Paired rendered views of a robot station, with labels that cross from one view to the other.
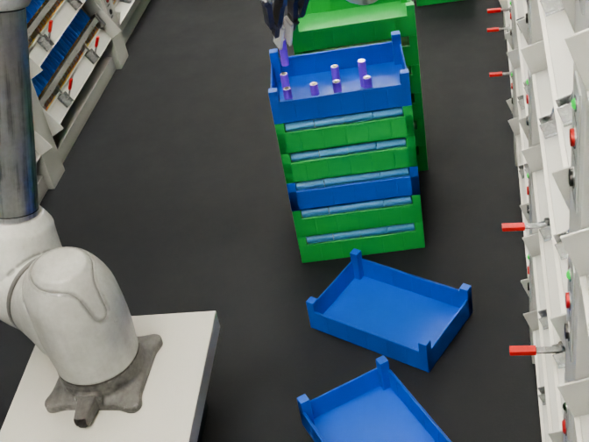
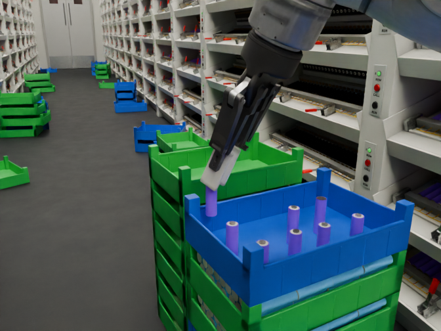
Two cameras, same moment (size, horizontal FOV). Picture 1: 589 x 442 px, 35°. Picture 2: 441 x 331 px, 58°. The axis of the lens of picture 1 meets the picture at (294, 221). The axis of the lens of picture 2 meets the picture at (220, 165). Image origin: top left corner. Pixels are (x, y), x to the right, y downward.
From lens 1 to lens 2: 162 cm
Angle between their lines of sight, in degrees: 36
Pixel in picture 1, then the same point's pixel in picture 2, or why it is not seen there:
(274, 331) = not seen: outside the picture
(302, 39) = (194, 190)
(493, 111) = not seen: hidden behind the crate
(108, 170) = not seen: outside the picture
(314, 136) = (298, 316)
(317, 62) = (240, 211)
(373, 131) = (364, 292)
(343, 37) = (236, 186)
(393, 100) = (393, 244)
